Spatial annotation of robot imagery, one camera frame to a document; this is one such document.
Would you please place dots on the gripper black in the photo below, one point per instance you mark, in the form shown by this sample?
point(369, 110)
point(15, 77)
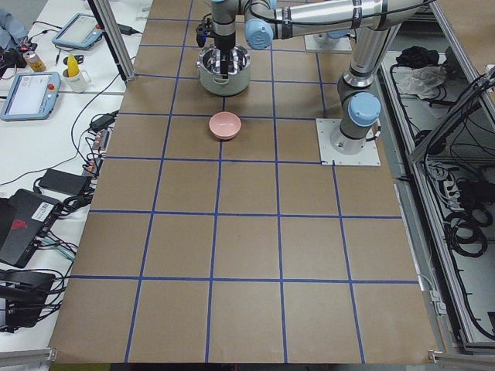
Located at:
point(225, 42)

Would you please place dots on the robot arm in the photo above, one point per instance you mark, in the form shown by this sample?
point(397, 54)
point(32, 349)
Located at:
point(376, 22)
point(334, 35)

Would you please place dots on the pale green steel pot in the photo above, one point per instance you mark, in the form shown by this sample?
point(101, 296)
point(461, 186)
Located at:
point(208, 65)

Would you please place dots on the pink bowl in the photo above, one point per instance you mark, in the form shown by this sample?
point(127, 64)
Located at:
point(225, 125)

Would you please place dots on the black power adapter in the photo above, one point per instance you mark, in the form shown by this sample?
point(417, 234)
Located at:
point(102, 121)

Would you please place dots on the far teach pendant tablet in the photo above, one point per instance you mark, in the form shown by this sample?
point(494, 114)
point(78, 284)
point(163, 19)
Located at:
point(81, 32)

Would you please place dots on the teach pendant tablet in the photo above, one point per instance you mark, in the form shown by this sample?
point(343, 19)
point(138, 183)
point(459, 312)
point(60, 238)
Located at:
point(81, 32)
point(32, 96)

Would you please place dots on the white mug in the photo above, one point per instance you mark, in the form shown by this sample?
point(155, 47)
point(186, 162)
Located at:
point(80, 82)

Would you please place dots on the yellow banana in mug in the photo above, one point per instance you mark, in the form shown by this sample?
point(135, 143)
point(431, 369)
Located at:
point(72, 66)

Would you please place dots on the black cloth bundle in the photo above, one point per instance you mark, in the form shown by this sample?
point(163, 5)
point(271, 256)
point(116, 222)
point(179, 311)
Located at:
point(417, 57)

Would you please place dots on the orange drink can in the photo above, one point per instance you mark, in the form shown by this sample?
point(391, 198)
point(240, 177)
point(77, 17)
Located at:
point(34, 61)

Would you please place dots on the white crumpled cloth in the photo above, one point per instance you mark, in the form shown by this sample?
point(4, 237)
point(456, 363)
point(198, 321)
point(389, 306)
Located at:
point(423, 82)

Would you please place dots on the near teach pendant tablet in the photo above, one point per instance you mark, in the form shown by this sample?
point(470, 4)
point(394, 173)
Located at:
point(32, 96)

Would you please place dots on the black power brick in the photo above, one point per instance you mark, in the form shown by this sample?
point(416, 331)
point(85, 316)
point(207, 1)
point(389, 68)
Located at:
point(64, 182)

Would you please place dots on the black computer box red logo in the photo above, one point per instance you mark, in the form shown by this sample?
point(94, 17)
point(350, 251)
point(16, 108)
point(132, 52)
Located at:
point(34, 215)

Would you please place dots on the black device box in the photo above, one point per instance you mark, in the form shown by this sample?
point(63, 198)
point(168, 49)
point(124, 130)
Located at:
point(23, 297)

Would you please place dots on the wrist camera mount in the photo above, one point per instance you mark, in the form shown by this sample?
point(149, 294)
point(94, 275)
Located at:
point(203, 32)

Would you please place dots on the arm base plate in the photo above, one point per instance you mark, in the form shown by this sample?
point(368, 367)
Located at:
point(315, 44)
point(336, 149)

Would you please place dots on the aluminium frame post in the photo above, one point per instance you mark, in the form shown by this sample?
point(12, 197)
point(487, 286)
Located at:
point(105, 19)

